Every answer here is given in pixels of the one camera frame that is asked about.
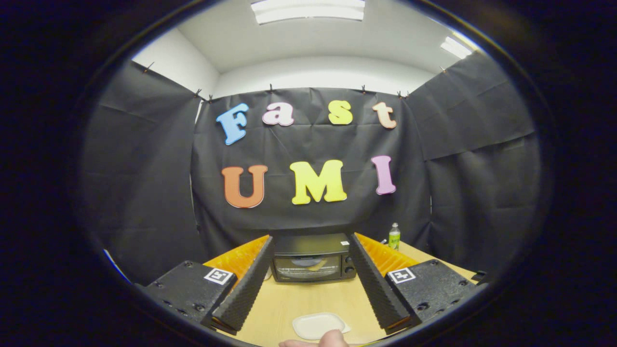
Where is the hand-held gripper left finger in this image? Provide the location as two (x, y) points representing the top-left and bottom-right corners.
(137, 235), (276, 336)

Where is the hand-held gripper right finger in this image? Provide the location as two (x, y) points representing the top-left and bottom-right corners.
(349, 232), (488, 335)

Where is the black toaster oven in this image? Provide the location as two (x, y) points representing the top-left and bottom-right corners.
(270, 233), (358, 283)

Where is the white rectangular plate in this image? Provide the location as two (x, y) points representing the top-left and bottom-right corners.
(292, 312), (351, 341)

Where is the small ceiling light panel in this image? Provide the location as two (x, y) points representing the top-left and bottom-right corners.
(440, 36), (473, 60)

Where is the large ceiling light panel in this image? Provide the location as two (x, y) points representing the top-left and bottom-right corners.
(251, 0), (366, 25)

